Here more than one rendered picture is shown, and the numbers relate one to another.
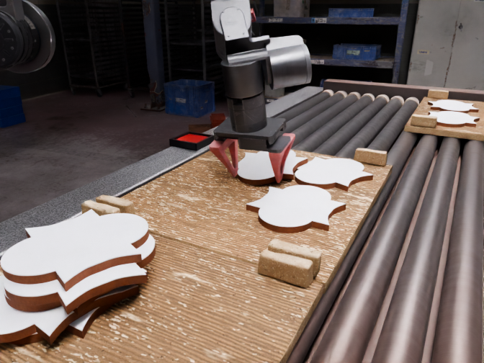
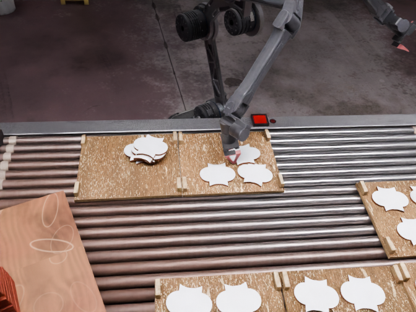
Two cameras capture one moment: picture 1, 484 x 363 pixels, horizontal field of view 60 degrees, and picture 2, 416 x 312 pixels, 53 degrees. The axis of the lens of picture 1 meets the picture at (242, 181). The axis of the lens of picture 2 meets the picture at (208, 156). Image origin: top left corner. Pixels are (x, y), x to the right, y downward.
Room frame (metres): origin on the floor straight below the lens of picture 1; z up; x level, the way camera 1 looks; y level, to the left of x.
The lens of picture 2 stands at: (-0.18, -0.95, 2.20)
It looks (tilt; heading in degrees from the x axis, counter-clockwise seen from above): 46 degrees down; 52
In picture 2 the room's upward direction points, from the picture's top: 5 degrees clockwise
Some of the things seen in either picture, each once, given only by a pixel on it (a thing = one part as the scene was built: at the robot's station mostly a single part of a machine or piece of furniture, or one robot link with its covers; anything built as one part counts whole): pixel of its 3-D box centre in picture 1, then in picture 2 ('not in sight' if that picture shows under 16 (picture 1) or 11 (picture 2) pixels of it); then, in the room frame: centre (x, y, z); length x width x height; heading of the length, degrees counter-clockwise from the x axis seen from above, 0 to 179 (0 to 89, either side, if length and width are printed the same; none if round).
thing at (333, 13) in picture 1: (350, 13); not in sight; (5.15, -1.25, 1.14); 0.50 x 0.38 x 0.11; 78
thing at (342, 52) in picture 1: (356, 52); not in sight; (5.16, -1.37, 0.72); 0.50 x 0.38 x 0.16; 62
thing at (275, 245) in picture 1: (294, 257); (184, 184); (0.40, -0.06, 0.95); 0.06 x 0.02 x 0.03; 62
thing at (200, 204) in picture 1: (261, 190); (228, 161); (0.63, -0.03, 0.93); 0.41 x 0.35 x 0.02; 152
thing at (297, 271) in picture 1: (285, 267); (178, 184); (0.38, -0.05, 0.95); 0.06 x 0.02 x 0.03; 62
